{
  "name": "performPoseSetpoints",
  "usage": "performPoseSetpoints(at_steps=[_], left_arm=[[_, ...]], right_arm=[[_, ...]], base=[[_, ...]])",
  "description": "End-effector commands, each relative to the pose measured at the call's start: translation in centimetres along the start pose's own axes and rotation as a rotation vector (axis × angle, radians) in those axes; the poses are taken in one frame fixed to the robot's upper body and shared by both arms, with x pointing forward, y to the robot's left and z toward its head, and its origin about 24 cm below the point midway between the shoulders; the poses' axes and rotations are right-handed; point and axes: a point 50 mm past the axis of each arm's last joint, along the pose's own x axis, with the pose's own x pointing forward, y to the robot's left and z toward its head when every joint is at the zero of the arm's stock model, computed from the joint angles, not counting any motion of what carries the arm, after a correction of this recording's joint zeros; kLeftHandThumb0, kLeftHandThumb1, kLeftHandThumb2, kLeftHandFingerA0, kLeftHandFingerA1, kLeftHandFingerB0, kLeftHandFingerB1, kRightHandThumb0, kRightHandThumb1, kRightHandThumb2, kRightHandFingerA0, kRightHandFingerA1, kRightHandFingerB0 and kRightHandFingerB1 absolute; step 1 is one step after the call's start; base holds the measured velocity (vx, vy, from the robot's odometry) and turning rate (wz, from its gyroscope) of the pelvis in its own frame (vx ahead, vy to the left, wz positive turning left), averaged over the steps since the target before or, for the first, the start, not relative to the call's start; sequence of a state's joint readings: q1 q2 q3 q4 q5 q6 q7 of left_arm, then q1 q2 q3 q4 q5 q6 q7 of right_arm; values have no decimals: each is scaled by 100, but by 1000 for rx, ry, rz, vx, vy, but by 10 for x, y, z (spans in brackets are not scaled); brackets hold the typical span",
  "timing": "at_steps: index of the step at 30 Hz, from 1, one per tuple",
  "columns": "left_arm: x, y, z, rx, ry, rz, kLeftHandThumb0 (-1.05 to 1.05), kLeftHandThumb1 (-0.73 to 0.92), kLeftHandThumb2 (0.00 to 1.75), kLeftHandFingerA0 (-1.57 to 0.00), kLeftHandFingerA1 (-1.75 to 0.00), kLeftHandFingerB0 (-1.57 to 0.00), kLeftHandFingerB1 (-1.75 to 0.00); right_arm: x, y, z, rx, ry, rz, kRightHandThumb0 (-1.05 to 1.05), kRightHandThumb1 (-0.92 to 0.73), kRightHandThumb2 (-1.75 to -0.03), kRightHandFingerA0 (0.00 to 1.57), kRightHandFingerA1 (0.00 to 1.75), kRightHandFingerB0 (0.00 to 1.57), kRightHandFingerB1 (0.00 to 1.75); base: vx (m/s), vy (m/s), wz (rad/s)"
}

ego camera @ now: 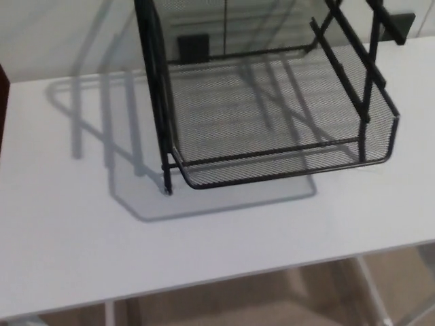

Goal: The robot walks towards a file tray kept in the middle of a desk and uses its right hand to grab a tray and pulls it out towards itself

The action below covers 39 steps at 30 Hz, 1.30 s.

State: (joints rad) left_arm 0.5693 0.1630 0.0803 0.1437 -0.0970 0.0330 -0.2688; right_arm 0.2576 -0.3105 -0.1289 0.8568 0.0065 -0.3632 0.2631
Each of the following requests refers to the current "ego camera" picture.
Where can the white metal desk leg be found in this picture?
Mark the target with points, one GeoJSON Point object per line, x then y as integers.
{"type": "Point", "coordinates": [110, 314]}
{"type": "Point", "coordinates": [374, 292]}

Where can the dark brown furniture panel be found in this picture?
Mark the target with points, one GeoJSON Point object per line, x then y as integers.
{"type": "Point", "coordinates": [3, 102]}

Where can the black metal tray rack frame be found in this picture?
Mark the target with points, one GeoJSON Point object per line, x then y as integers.
{"type": "Point", "coordinates": [157, 102]}

